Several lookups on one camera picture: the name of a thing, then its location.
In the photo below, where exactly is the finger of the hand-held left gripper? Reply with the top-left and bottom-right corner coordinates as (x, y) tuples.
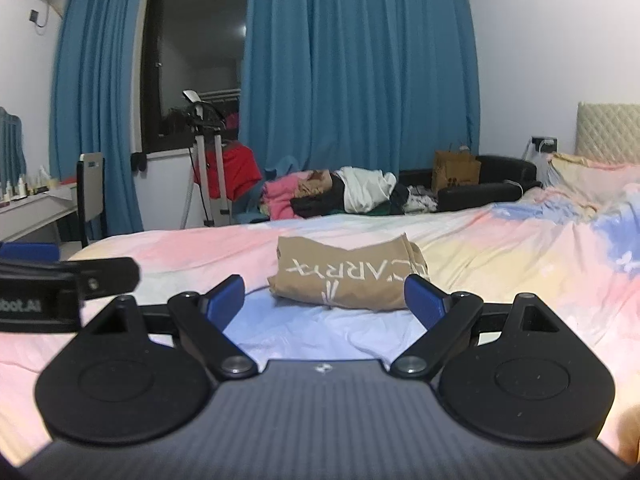
(0, 242), (62, 263)
(0, 257), (142, 302)

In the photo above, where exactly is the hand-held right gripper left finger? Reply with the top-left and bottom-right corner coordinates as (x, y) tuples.
(82, 275), (259, 380)

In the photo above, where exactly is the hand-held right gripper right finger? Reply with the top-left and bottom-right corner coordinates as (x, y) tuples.
(390, 274), (561, 381)

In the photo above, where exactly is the tan printed t-shirt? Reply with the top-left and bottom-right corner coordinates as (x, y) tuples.
(267, 232), (431, 312)

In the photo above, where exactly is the pile of mixed clothes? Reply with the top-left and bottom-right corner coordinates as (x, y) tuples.
(261, 165), (442, 222)

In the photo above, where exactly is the white desk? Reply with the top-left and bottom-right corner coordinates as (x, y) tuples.
(0, 182), (82, 244)

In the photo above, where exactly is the row of small bottles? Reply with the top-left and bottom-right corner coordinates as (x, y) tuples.
(0, 165), (64, 207)

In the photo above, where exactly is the black chair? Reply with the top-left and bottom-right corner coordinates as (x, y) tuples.
(75, 152), (107, 249)

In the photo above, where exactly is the pastel tie-dye bedsheet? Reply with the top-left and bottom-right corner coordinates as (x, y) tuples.
(0, 184), (640, 467)

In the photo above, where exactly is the arched mirror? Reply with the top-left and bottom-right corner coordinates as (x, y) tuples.
(0, 106), (29, 187)

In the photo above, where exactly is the brown paper bag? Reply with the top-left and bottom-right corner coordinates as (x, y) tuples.
(432, 147), (482, 194)

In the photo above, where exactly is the black sofa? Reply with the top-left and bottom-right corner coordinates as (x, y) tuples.
(397, 154), (544, 214)

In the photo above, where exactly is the white tripod stand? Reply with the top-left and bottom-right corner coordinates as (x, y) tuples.
(179, 89), (237, 229)

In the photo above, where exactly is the red garment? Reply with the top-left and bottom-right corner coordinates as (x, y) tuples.
(193, 141), (264, 202)

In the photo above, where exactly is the narrow blue curtain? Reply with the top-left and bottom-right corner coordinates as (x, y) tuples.
(48, 0), (152, 242)

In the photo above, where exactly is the pastel pillow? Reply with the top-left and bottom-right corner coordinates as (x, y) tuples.
(547, 152), (640, 202)

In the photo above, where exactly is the wide blue curtain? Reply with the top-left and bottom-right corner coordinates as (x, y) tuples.
(238, 0), (482, 224)

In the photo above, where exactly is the beige quilted headboard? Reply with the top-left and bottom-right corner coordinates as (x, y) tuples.
(575, 101), (640, 167)

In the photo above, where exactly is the dark window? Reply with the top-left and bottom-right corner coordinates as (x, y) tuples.
(139, 0), (250, 155)

